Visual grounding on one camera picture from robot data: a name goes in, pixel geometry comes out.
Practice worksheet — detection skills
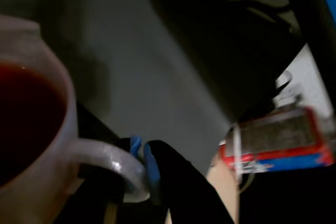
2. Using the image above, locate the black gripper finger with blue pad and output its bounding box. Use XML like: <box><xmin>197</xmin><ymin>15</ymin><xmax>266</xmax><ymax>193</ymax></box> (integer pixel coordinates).
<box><xmin>143</xmin><ymin>140</ymin><xmax>236</xmax><ymax>224</ymax></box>
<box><xmin>115</xmin><ymin>135</ymin><xmax>144</xmax><ymax>161</ymax></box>

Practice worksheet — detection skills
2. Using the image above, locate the pink translucent printed kettle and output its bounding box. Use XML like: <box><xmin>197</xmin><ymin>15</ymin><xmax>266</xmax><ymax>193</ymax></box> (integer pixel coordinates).
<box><xmin>0</xmin><ymin>14</ymin><xmax>150</xmax><ymax>224</ymax></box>

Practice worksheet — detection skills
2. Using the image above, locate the red-brown tea liquid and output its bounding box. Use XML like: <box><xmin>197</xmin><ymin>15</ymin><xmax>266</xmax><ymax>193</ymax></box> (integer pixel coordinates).
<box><xmin>0</xmin><ymin>62</ymin><xmax>69</xmax><ymax>188</ymax></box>

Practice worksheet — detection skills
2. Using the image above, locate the grey plastic backdrop sheet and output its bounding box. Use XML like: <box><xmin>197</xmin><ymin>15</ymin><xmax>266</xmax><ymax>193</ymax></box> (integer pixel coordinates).
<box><xmin>0</xmin><ymin>0</ymin><xmax>237</xmax><ymax>168</ymax></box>

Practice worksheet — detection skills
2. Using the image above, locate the red white blue carton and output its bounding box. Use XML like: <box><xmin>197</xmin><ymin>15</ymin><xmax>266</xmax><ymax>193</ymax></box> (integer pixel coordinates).
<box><xmin>219</xmin><ymin>106</ymin><xmax>335</xmax><ymax>176</ymax></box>

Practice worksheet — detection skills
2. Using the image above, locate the white round cable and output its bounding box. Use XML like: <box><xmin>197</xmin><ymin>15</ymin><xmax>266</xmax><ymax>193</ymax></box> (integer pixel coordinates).
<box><xmin>237</xmin><ymin>173</ymin><xmax>256</xmax><ymax>194</ymax></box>

